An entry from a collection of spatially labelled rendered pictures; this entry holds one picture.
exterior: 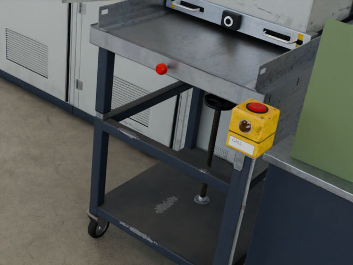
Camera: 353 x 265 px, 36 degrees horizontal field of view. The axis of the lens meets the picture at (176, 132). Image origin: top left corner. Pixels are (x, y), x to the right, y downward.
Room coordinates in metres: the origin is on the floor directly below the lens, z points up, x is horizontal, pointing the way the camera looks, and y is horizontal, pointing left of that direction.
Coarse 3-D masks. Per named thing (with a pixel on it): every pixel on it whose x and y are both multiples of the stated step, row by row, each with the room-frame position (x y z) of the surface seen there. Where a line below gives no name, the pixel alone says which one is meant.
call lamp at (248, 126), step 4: (240, 120) 1.06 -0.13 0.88; (244, 120) 1.06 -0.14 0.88; (248, 120) 1.05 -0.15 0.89; (240, 124) 1.05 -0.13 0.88; (244, 124) 1.05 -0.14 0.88; (248, 124) 1.05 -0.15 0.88; (240, 128) 1.05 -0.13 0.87; (244, 128) 1.04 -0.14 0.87; (248, 128) 1.05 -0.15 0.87; (244, 132) 1.05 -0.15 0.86; (248, 132) 1.05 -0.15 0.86
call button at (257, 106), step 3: (249, 105) 1.09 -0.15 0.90; (252, 105) 1.09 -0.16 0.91; (255, 105) 1.09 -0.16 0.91; (258, 105) 1.09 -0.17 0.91; (261, 105) 1.10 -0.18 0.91; (252, 108) 1.08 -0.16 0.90; (255, 108) 1.08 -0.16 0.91; (258, 108) 1.08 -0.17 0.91; (261, 108) 1.08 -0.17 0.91; (264, 108) 1.08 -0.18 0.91; (261, 111) 1.07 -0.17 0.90
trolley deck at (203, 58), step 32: (96, 32) 1.61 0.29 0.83; (128, 32) 1.61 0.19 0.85; (160, 32) 1.66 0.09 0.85; (192, 32) 1.70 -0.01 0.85; (224, 32) 1.75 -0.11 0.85; (192, 64) 1.43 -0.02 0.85; (224, 64) 1.46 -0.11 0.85; (256, 64) 1.50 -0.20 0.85; (224, 96) 1.35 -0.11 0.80; (256, 96) 1.30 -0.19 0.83; (288, 96) 1.42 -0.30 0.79
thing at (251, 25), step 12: (168, 0) 1.87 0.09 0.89; (192, 0) 1.82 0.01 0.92; (204, 0) 1.80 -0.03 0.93; (192, 12) 1.82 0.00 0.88; (204, 12) 1.79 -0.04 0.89; (216, 12) 1.76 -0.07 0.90; (240, 12) 1.72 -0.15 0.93; (240, 24) 1.71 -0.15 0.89; (252, 24) 1.69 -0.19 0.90; (264, 24) 1.67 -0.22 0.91; (276, 24) 1.65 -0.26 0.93; (264, 36) 1.66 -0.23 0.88; (276, 36) 1.64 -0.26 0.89; (288, 36) 1.62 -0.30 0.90; (312, 36) 1.59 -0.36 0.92; (288, 48) 1.62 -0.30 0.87
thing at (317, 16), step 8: (320, 0) 1.65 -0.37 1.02; (328, 0) 1.71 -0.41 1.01; (336, 0) 1.77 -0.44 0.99; (344, 0) 1.83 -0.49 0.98; (352, 0) 1.90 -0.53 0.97; (312, 8) 1.61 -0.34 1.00; (320, 8) 1.67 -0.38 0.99; (328, 8) 1.72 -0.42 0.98; (336, 8) 1.79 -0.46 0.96; (344, 8) 1.85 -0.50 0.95; (312, 16) 1.62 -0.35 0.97; (320, 16) 1.68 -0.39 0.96; (328, 16) 1.74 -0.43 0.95; (336, 16) 1.80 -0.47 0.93; (344, 16) 1.87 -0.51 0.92; (312, 24) 1.64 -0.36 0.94; (320, 24) 1.70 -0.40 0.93
